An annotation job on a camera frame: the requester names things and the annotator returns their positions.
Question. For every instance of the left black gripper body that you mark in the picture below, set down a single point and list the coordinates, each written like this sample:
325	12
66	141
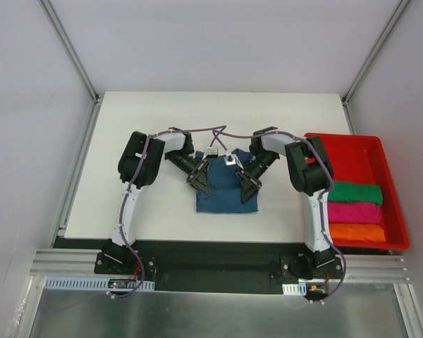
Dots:
197	172

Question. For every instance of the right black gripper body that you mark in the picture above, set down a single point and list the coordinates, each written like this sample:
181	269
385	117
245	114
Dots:
247	177

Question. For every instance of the blue t shirt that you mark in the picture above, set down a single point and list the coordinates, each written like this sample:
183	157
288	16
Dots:
225	191

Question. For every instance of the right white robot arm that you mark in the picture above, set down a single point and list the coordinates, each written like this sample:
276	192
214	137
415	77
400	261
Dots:
311	174

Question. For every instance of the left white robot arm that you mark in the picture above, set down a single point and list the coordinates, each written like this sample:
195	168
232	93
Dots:
138	168

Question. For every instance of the green rolled t shirt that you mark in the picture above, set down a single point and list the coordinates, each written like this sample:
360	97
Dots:
349	192

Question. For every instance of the pink rolled t shirt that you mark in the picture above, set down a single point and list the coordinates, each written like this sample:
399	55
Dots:
354	212

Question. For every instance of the red plastic bin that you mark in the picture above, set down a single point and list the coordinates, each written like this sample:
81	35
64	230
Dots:
361	160

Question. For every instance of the orange rolled t shirt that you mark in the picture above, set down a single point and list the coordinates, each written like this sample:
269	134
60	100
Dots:
357	232

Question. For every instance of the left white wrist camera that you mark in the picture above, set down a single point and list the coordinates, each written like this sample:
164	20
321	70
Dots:
211	152

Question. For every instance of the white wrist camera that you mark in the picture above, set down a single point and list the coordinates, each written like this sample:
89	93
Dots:
211	152
231	159

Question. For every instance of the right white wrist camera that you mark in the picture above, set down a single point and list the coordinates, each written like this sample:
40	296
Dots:
231	159

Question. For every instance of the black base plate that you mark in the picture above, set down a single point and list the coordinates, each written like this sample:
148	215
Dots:
218	267

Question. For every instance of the right slotted cable duct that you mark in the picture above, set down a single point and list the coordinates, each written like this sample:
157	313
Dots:
299	289

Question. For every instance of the slotted cable duct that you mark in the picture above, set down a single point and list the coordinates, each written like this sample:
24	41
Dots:
299	289
97	284

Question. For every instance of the aluminium front rail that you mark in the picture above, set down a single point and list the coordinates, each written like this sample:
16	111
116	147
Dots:
359	269

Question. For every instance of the left aluminium frame post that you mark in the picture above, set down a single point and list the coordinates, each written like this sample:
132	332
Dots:
63	36

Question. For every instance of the aluminium frame post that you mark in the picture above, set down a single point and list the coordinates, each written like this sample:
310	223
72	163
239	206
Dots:
380	42
63	36

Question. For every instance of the left slotted cable duct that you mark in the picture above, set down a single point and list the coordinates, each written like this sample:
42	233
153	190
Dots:
97	284

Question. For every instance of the right aluminium frame post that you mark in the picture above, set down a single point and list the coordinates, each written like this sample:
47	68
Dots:
380	42

